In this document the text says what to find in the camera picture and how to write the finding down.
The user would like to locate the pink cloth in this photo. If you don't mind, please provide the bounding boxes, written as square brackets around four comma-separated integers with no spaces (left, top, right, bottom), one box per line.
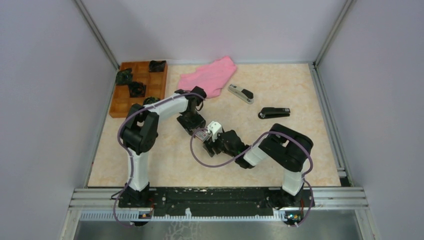
[177,56,237,99]

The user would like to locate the aluminium frame rail right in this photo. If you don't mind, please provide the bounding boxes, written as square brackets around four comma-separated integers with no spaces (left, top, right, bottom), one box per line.
[308,62,352,187]

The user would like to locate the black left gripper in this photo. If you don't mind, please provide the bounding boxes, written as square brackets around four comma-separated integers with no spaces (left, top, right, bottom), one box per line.
[176,110,206,138]

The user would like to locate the aluminium frame corner post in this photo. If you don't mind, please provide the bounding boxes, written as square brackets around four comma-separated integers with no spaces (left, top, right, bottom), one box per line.
[313,0,357,69]
[72,0,120,70]

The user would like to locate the orange wooden compartment tray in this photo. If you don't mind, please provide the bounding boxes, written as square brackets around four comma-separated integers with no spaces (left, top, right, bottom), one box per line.
[109,60,168,118]

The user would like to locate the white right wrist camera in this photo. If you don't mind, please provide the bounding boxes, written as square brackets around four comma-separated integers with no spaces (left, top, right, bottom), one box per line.
[206,120,224,142]

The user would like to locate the beige and black stapler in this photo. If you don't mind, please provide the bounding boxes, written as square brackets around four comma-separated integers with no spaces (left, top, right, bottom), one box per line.
[228,84,254,105]

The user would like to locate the aluminium front frame rail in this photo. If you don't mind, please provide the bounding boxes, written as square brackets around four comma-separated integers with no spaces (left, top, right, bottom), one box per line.
[68,186,369,210]

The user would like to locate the dark rolled sock back right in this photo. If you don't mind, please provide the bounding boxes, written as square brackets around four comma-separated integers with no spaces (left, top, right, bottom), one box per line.
[148,60,167,73]

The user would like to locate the aluminium frame corner post right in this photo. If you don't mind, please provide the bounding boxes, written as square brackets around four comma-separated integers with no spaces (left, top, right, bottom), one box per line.
[313,0,357,69]

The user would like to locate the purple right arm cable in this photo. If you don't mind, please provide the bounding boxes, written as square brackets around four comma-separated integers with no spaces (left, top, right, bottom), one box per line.
[189,127,315,228]

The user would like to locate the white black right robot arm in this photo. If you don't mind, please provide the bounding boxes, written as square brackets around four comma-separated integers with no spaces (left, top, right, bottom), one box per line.
[192,122,314,206]

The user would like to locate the aluminium frame rail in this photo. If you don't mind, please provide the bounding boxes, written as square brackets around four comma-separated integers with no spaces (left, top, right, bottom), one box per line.
[308,62,352,187]
[68,186,369,210]

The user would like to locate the white slotted cable duct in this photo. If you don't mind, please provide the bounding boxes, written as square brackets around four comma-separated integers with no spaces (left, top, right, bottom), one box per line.
[79,208,287,223]

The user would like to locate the dark rolled sock back left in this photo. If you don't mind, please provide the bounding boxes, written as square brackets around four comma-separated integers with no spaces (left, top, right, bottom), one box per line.
[115,68,133,86]

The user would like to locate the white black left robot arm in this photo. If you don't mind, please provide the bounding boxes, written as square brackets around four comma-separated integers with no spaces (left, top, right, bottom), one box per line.
[117,86,207,208]

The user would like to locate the aluminium frame corner post left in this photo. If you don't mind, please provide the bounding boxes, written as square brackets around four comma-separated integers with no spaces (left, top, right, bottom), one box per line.
[72,0,120,70]

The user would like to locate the red white staple box sleeve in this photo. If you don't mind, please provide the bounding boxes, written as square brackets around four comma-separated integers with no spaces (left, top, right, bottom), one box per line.
[193,128,213,142]

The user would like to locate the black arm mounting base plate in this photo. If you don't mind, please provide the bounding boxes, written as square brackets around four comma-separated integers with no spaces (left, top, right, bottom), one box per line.
[117,187,315,217]

